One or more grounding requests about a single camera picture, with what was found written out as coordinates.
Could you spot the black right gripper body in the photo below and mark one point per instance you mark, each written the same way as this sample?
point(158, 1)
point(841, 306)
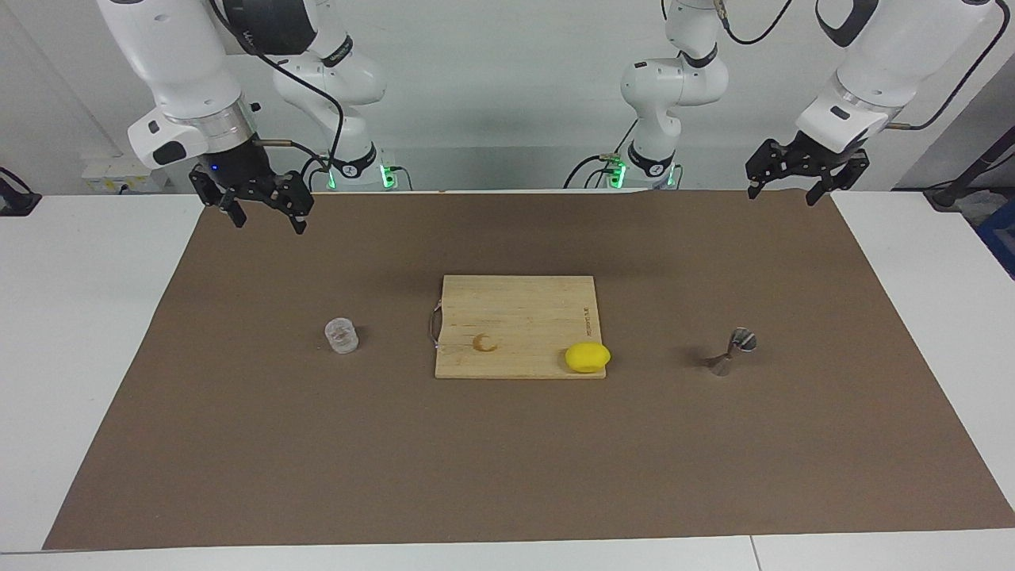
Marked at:
point(242, 170)

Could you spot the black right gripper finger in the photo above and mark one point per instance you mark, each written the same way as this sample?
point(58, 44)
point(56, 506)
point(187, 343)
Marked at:
point(230, 208)
point(297, 202)

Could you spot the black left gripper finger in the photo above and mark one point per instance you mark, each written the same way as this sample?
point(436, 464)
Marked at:
point(848, 174)
point(767, 162)

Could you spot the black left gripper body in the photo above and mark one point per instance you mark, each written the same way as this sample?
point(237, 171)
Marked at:
point(813, 157)

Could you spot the small clear glass cup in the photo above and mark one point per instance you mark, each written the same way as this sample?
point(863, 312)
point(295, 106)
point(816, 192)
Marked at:
point(341, 337)

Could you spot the steel double jigger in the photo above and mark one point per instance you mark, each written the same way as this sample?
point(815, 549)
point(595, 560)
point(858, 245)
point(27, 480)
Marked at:
point(744, 341)

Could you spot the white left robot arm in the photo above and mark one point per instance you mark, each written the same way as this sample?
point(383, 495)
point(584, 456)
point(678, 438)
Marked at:
point(674, 83)

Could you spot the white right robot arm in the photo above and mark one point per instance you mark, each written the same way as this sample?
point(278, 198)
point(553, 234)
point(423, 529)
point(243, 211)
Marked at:
point(174, 63)

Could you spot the black stand leg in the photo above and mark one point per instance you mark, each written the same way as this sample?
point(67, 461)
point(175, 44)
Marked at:
point(947, 194)

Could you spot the blue crate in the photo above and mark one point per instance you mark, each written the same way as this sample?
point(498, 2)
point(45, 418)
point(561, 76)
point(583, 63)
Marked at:
point(1001, 234)

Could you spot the black clamp base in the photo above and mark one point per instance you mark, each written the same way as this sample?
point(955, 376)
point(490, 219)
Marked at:
point(16, 202)

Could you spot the wooden cutting board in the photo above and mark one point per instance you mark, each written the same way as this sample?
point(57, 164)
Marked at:
point(523, 309)

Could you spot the yellow lemon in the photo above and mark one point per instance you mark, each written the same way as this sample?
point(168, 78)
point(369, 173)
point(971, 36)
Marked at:
point(587, 358)

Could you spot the brown table mat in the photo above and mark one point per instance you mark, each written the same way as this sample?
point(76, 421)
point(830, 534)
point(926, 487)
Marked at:
point(507, 460)

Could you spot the white wall socket box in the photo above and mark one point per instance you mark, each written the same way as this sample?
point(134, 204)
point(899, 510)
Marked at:
point(111, 174)

